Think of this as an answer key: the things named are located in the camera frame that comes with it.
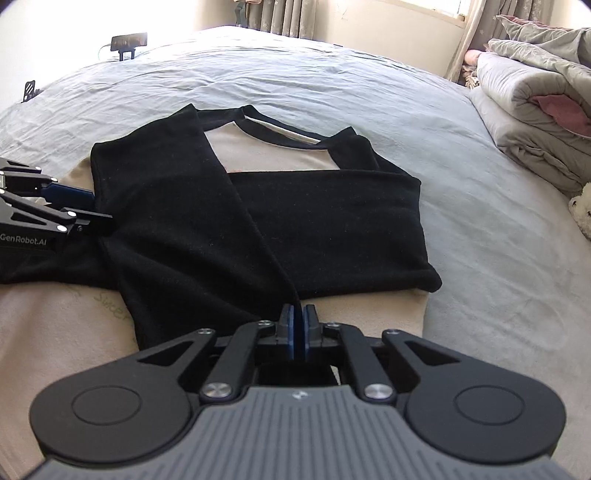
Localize folded grey duvet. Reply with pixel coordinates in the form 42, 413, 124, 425
468, 39, 591, 198

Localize pink crumpled cloth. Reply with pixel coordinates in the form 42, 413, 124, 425
462, 48, 484, 88

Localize folded grey comforter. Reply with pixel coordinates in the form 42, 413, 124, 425
495, 14, 591, 48

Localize grey bed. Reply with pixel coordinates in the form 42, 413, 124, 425
0, 25, 591, 480

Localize pale patterned curtain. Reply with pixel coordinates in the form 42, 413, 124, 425
443, 0, 488, 86

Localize beige bear-print shirt black sleeves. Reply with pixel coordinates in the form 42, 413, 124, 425
0, 104, 443, 467

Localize phone on black stand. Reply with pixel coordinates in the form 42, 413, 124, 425
111, 32, 149, 62

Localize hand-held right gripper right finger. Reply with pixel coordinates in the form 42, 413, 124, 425
298, 304, 462, 401

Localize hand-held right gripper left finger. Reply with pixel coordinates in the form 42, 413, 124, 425
136, 304, 296, 401

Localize grey patterned curtain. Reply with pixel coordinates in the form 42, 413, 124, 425
256, 0, 324, 40

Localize white plush toy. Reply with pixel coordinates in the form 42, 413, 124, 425
568, 182, 591, 241

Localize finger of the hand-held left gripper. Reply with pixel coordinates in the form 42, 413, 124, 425
0, 157, 96, 211
0, 192, 114, 237

